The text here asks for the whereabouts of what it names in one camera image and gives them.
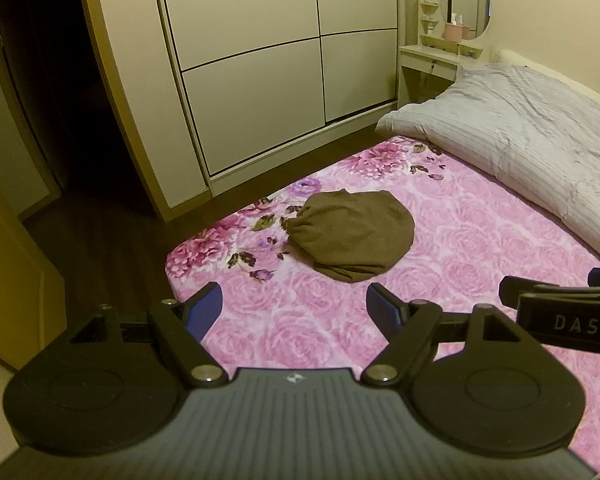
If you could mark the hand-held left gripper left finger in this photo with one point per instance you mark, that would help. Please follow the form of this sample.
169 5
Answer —
205 307

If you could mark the brown long-sleeved shirt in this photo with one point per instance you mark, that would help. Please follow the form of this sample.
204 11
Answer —
352 232

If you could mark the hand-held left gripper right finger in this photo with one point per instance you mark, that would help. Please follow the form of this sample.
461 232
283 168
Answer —
380 306

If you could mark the white pillow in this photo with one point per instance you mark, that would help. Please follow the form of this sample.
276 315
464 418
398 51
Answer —
520 125

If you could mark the pink floral bed sheet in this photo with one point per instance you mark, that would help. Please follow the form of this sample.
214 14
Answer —
480 240

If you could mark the white vanity table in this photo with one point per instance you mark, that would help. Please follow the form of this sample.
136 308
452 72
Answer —
425 67

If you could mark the pink tissue box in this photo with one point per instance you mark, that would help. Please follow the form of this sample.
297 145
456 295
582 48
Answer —
452 31

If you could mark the yellow wooden door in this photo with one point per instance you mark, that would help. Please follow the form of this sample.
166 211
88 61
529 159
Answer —
10 270

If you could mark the cream sliding-door wardrobe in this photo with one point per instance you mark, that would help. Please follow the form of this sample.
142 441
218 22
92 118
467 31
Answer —
250 85

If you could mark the white corner shelf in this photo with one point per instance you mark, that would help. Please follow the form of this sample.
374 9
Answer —
428 12

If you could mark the round wall mirror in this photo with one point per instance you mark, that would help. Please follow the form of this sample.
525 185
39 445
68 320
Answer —
467 0

